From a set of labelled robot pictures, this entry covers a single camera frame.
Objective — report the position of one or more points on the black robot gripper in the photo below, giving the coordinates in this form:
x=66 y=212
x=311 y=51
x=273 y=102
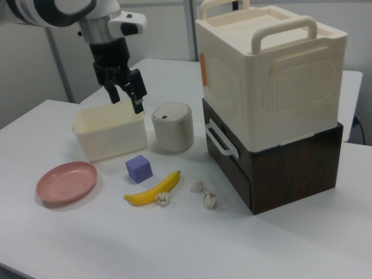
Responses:
x=110 y=58

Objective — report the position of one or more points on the purple cube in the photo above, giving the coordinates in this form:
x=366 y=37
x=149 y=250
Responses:
x=139 y=170

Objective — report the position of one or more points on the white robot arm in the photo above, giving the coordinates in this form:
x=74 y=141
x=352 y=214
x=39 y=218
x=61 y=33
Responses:
x=37 y=11

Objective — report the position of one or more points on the cream open plastic container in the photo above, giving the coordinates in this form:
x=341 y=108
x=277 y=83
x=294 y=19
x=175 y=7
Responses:
x=113 y=139

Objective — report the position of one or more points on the small beige lidded bin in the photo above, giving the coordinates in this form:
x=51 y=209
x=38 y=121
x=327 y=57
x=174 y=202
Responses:
x=173 y=130

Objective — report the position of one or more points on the yellow banana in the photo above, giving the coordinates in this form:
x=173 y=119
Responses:
x=154 y=191

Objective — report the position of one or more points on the pink round plate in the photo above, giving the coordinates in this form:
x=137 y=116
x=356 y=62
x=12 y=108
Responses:
x=67 y=181

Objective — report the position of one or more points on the crumpled white paper ball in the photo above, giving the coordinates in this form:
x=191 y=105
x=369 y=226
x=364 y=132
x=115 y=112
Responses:
x=162 y=199
x=210 y=200
x=197 y=186

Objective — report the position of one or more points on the large cream storage box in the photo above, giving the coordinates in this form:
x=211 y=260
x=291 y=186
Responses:
x=261 y=81

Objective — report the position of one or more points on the dark brown drawer box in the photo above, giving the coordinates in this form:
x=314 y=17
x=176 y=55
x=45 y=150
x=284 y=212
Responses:
x=290 y=177

